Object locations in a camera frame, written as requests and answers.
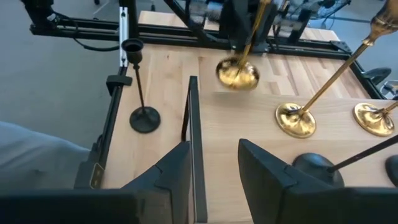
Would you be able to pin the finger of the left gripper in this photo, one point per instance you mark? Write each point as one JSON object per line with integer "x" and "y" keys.
{"x": 269, "y": 18}
{"x": 234, "y": 21}

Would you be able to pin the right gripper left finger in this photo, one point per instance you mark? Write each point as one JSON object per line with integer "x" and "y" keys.
{"x": 124, "y": 208}

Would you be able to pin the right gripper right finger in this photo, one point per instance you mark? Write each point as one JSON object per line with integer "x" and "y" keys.
{"x": 311, "y": 208}

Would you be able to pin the person's leg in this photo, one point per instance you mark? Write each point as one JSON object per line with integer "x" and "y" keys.
{"x": 37, "y": 155}

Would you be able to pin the silver aluminium bar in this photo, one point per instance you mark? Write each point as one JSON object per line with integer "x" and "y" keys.
{"x": 123, "y": 37}

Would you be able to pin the black aluminium rig frame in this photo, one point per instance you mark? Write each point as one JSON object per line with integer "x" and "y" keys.
{"x": 93, "y": 32}

